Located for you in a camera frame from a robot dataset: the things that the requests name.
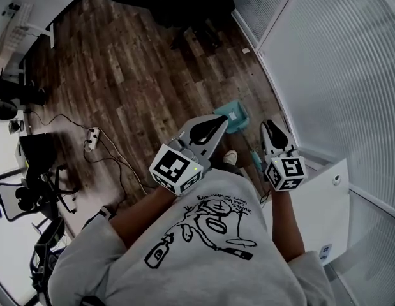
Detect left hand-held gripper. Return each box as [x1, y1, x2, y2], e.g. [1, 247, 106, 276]
[149, 114, 230, 197]

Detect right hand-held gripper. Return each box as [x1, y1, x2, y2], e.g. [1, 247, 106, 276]
[259, 119, 308, 193]

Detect teal dustpan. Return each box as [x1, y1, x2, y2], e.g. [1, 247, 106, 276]
[212, 99, 265, 173]

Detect person's right forearm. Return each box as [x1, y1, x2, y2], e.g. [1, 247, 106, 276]
[269, 188, 306, 264]

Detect person's left forearm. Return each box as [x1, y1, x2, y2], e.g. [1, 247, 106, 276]
[109, 183, 183, 251]

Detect wooden floor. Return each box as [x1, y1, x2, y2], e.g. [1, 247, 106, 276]
[22, 0, 292, 237]

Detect person's white shoe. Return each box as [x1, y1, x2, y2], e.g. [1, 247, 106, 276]
[223, 149, 239, 166]

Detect white cabinet door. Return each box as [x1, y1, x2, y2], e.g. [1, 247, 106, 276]
[260, 157, 350, 258]

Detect white power strip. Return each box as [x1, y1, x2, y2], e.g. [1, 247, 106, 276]
[83, 126, 101, 152]

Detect grey printed t-shirt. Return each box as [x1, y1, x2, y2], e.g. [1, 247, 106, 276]
[47, 167, 338, 306]

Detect black computer case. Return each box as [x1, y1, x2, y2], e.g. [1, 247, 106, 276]
[17, 132, 58, 173]

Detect grey mesh office chair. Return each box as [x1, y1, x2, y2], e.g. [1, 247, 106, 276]
[0, 163, 79, 223]

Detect white desk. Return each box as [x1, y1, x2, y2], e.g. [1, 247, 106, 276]
[0, 0, 96, 76]

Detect white keyboard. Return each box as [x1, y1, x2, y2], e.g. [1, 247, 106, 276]
[5, 3, 34, 29]

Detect white power cable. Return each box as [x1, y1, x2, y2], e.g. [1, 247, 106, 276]
[97, 131, 149, 194]

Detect black power cable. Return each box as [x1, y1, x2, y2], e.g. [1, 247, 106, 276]
[26, 110, 91, 132]
[83, 138, 156, 191]

